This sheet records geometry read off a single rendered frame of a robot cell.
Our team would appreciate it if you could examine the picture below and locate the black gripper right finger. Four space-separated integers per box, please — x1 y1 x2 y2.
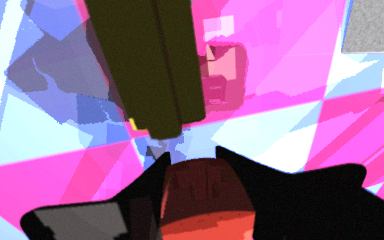
215 146 367 240

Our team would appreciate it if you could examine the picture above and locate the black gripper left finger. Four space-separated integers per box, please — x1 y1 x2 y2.
19 151 171 240

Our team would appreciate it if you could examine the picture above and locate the yellow octagonal bar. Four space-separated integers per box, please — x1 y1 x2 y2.
83 0 207 141

